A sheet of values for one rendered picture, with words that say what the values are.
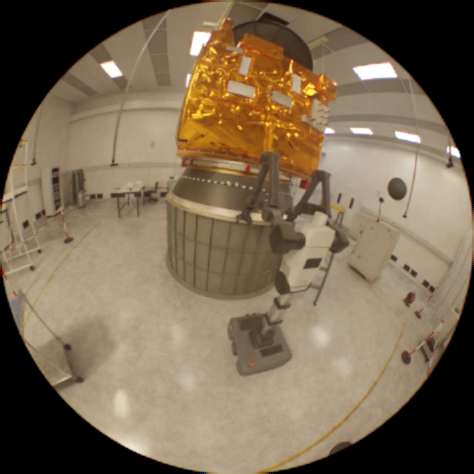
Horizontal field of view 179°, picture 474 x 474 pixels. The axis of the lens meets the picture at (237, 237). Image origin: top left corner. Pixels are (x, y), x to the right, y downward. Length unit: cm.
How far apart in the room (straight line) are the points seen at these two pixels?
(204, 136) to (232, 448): 292
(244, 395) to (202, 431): 55
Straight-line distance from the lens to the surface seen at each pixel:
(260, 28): 334
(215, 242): 174
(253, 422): 172
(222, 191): 169
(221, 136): 171
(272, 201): 83
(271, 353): 160
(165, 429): 172
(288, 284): 94
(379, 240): 426
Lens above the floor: 166
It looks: 25 degrees down
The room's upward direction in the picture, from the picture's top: 11 degrees clockwise
